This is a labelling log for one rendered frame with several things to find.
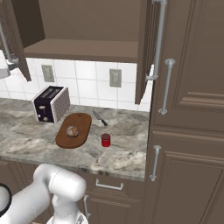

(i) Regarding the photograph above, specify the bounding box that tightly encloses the red jam jar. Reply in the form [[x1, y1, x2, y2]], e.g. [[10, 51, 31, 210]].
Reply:
[[101, 133, 112, 148]]

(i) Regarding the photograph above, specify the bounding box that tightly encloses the brown wooden cutting board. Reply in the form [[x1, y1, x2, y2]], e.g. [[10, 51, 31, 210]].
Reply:
[[55, 112, 93, 150]]

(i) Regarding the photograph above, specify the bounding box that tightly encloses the round brown bread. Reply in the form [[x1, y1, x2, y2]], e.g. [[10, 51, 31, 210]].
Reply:
[[66, 125, 81, 138]]

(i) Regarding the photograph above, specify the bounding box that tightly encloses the brown base cabinet door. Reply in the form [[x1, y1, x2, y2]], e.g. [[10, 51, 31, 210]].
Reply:
[[82, 194, 144, 224]]

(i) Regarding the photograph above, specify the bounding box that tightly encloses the black and white toaster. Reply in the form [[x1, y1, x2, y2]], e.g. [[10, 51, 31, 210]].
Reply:
[[31, 85, 72, 124]]

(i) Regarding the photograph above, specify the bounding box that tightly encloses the brown drawer front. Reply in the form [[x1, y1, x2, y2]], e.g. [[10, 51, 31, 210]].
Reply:
[[0, 158, 40, 192], [78, 170, 147, 204]]

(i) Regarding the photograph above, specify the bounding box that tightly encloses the tall brown cupboard door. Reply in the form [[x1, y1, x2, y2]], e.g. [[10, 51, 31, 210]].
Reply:
[[142, 127, 224, 224], [150, 0, 224, 134]]

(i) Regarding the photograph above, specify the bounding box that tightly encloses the black handled kitchen knife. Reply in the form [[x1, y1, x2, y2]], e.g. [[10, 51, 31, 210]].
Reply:
[[92, 110, 109, 127]]

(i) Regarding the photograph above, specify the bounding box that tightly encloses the grey wall outlet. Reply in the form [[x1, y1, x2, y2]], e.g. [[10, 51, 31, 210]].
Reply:
[[108, 68, 123, 88], [40, 64, 56, 83]]

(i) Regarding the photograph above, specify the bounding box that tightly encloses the long grey cupboard handle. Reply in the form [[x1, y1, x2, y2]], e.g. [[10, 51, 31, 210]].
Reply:
[[157, 58, 177, 116]]

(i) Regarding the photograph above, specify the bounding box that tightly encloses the brown wall cabinet door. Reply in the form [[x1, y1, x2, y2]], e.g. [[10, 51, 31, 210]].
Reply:
[[134, 0, 161, 105], [0, 0, 32, 82]]

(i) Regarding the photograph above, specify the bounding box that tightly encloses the short grey cupboard handle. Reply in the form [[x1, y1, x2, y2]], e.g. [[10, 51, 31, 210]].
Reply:
[[149, 144, 162, 182]]

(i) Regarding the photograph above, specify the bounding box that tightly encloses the open brown wall cabinet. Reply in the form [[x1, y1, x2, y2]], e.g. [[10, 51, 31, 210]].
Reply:
[[11, 0, 147, 64]]

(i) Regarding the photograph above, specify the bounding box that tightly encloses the grey drawer handle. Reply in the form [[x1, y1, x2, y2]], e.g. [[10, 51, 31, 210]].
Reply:
[[94, 178, 124, 192]]

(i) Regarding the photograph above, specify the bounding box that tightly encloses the grey wall cabinet door handle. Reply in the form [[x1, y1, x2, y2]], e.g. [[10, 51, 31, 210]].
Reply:
[[145, 0, 168, 81], [0, 22, 19, 67]]

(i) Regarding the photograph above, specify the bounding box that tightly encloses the grey base cabinet handle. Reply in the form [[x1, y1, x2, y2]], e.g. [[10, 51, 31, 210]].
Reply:
[[83, 194, 92, 221]]

